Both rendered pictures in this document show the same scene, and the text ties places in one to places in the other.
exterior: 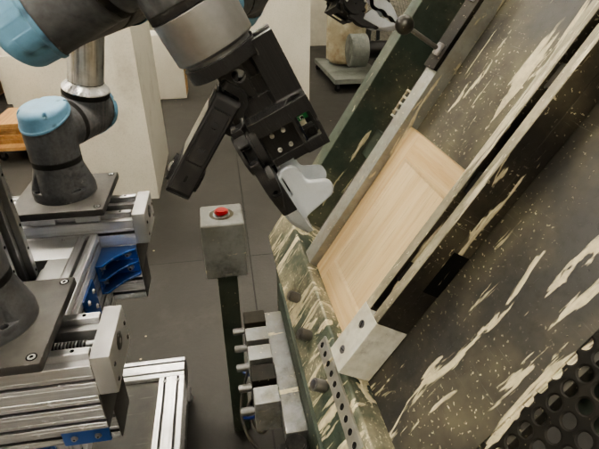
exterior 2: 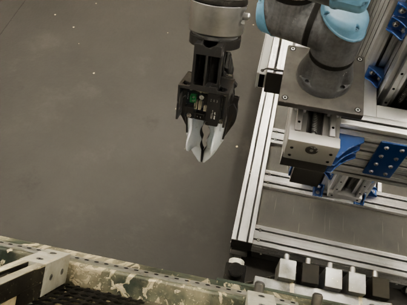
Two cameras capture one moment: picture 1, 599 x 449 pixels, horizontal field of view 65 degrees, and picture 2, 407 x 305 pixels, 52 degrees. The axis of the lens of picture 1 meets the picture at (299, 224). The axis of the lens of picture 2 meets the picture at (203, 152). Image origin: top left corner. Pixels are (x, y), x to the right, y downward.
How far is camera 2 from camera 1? 0.76 m
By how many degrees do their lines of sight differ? 76
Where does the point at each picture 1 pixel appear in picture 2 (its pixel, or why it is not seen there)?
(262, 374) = (307, 272)
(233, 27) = (191, 22)
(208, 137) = not seen: hidden behind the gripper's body
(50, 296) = (342, 103)
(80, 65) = not seen: outside the picture
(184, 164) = not seen: hidden behind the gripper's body
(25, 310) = (318, 88)
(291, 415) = (268, 285)
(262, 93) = (201, 69)
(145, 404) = (390, 245)
